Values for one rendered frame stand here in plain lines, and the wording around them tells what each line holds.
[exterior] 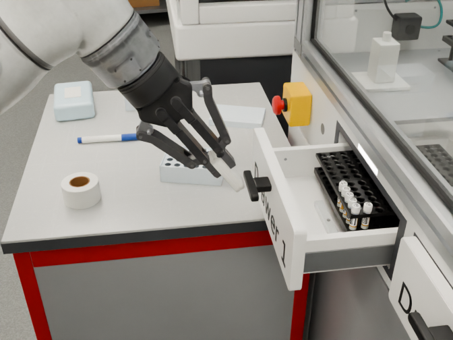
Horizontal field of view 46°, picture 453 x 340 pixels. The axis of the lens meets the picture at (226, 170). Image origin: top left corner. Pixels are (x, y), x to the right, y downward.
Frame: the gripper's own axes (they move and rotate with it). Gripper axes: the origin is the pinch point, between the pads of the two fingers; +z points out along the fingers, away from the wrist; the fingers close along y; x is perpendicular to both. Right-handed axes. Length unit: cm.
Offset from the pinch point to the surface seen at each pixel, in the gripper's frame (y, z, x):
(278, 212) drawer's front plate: 3.1, 7.4, -5.7
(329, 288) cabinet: -1.9, 40.7, 7.2
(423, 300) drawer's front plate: 13.9, 15.2, -24.8
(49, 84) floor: -116, 33, 261
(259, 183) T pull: 2.6, 4.9, -0.6
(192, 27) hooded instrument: -1, 4, 80
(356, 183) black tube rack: 14.5, 14.6, -0.9
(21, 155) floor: -117, 32, 173
